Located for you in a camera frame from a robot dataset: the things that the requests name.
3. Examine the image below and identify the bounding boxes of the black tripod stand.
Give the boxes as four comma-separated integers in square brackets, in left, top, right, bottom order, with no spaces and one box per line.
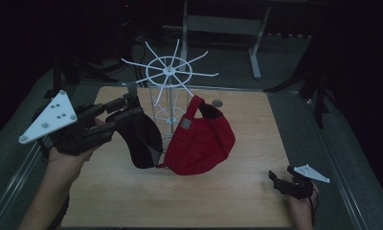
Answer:
[45,52,119,100]
[263,28,332,129]

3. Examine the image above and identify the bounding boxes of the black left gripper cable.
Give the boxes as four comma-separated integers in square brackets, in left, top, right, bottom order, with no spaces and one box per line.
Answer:
[47,194,71,230]

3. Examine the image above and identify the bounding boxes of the person's left hand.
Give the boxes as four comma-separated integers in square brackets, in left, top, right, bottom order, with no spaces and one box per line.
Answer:
[47,117,108,180]

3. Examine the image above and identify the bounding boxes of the red baseball cap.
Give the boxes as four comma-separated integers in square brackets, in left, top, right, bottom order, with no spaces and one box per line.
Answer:
[156,94,237,176]

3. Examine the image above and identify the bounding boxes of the black floor cables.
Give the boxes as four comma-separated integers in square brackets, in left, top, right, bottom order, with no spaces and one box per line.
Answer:
[128,33,150,88]

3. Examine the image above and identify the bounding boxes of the white wire display rack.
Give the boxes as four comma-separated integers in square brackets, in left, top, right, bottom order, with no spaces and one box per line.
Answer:
[120,38,220,143]

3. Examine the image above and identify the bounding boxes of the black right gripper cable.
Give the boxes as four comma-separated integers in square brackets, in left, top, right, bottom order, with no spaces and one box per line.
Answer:
[308,188,320,227]

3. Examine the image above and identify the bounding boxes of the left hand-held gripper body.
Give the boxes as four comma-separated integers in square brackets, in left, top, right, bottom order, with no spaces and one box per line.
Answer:
[18,89,118,157]

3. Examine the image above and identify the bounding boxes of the grey sun visor cap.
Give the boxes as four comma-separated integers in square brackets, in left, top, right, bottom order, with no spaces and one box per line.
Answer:
[104,80,165,170]

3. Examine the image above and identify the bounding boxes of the person's right hand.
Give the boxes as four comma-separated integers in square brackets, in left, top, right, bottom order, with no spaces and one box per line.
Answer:
[286,182,320,230]

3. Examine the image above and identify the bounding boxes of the grey metal desk frame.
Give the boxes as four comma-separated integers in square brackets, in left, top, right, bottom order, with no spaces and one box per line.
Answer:
[163,0,272,81]

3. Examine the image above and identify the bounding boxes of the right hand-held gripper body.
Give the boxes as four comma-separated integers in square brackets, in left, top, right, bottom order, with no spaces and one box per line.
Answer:
[282,164,331,201]

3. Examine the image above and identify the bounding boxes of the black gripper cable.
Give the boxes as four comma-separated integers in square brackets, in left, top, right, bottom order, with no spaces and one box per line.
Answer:
[308,188,320,227]
[47,194,71,230]

